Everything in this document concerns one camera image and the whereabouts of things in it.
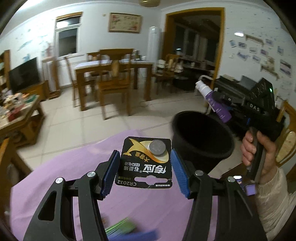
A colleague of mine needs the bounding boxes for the purple tube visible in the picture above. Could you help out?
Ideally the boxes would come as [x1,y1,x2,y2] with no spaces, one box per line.
[196,80,231,123]

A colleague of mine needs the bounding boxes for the green gum pack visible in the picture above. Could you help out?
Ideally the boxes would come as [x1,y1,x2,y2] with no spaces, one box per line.
[105,217,136,236]

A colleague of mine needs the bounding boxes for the battery blister card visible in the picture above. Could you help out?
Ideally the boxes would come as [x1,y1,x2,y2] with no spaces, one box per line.
[115,136,173,189]

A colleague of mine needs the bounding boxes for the blue plastic wrapper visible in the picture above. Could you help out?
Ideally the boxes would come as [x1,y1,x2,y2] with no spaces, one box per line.
[106,228,159,241]

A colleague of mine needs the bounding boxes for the right forearm beige sleeve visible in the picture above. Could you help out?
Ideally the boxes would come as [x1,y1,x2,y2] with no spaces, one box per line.
[255,168,295,240]

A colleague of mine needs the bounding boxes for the black trash bin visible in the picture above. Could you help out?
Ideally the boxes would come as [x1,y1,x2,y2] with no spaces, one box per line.
[171,111,235,174]

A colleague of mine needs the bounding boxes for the person's right hand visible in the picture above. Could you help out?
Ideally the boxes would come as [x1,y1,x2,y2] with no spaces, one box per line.
[240,131,278,185]

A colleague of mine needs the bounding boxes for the purple tablecloth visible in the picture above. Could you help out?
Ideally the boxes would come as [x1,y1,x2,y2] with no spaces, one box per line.
[10,129,219,241]

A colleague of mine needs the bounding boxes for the far right wooden chair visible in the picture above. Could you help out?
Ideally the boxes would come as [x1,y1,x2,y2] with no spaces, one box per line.
[152,54,180,95]

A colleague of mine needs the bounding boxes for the wooden sofa armrest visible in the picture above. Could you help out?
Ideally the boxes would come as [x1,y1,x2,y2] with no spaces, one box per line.
[1,138,32,224]

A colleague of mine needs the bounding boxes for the wooden coffee table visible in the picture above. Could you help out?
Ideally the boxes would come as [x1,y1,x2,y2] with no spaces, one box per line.
[1,95,46,148]

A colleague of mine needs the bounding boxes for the wooden plant stand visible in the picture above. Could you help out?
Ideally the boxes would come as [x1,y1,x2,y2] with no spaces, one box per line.
[42,56,61,99]

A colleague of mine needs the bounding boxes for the left side dining chair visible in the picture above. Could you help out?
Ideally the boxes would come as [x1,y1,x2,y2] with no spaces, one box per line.
[64,56,95,108]

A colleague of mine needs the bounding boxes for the wooden tv cabinet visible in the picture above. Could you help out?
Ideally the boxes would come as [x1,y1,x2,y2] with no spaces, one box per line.
[20,80,50,101]

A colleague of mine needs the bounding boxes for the front wooden dining chair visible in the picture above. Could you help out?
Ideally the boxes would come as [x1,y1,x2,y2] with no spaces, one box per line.
[98,48,133,120]

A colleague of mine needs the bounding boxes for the white standing air conditioner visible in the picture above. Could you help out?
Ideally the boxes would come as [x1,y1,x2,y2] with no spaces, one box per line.
[146,26,161,75]

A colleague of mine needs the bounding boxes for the wooden dining table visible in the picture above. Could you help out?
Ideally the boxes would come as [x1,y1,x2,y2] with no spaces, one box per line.
[74,57,153,114]

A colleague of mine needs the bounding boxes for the black television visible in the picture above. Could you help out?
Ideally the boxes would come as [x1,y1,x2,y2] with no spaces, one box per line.
[9,57,41,93]

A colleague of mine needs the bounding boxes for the pendant ceiling lamp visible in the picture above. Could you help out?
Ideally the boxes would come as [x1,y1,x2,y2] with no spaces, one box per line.
[138,0,161,8]

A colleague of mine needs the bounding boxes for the framed floral painting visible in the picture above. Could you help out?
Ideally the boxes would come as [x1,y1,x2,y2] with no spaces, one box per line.
[108,13,142,34]

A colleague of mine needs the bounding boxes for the wooden bookshelf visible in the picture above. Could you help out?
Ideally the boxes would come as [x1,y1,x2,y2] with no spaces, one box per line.
[1,50,11,91]

